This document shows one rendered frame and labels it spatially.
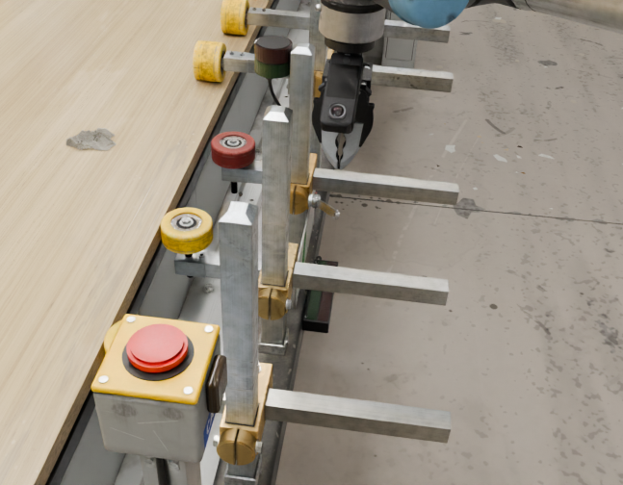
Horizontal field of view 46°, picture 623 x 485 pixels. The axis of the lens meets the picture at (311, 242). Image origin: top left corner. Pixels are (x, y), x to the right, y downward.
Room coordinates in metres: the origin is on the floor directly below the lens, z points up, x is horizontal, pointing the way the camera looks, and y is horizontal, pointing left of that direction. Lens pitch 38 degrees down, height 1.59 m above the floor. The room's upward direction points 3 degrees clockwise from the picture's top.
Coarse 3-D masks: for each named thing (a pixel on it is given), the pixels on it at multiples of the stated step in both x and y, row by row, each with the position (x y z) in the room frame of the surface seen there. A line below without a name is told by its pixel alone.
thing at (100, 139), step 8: (104, 128) 1.15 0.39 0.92; (80, 136) 1.12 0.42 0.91; (88, 136) 1.12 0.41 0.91; (96, 136) 1.12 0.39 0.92; (104, 136) 1.11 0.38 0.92; (112, 136) 1.14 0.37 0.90; (72, 144) 1.10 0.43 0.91; (80, 144) 1.10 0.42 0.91; (88, 144) 1.10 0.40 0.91; (96, 144) 1.10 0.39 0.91; (104, 144) 1.11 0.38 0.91; (112, 144) 1.11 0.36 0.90
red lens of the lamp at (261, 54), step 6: (258, 48) 1.08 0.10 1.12; (264, 48) 1.07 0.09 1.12; (288, 48) 1.08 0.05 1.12; (258, 54) 1.08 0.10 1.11; (264, 54) 1.07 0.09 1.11; (270, 54) 1.07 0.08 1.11; (276, 54) 1.07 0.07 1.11; (282, 54) 1.07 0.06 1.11; (288, 54) 1.08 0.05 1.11; (258, 60) 1.08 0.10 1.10; (264, 60) 1.07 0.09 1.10; (270, 60) 1.07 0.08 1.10; (276, 60) 1.07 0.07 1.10; (282, 60) 1.07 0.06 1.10; (288, 60) 1.08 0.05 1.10
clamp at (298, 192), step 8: (312, 160) 1.15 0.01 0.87; (312, 168) 1.12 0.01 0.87; (312, 176) 1.10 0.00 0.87; (296, 184) 1.07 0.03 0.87; (304, 184) 1.07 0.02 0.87; (312, 184) 1.11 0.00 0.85; (296, 192) 1.05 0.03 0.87; (304, 192) 1.06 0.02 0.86; (296, 200) 1.05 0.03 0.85; (304, 200) 1.05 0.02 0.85; (296, 208) 1.05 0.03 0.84; (304, 208) 1.05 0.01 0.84
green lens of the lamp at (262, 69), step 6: (258, 66) 1.08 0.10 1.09; (264, 66) 1.07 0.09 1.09; (270, 66) 1.07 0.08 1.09; (276, 66) 1.07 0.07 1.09; (282, 66) 1.07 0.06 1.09; (288, 66) 1.08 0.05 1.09; (258, 72) 1.08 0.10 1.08; (264, 72) 1.07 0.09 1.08; (270, 72) 1.07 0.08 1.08; (276, 72) 1.07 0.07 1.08; (282, 72) 1.07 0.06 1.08; (288, 72) 1.08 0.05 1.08; (276, 78) 1.07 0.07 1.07
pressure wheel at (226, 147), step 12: (228, 132) 1.17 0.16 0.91; (240, 132) 1.18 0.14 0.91; (216, 144) 1.13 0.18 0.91; (228, 144) 1.14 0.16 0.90; (240, 144) 1.14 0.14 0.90; (252, 144) 1.14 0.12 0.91; (216, 156) 1.11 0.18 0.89; (228, 156) 1.10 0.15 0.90; (240, 156) 1.11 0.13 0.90; (252, 156) 1.13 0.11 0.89
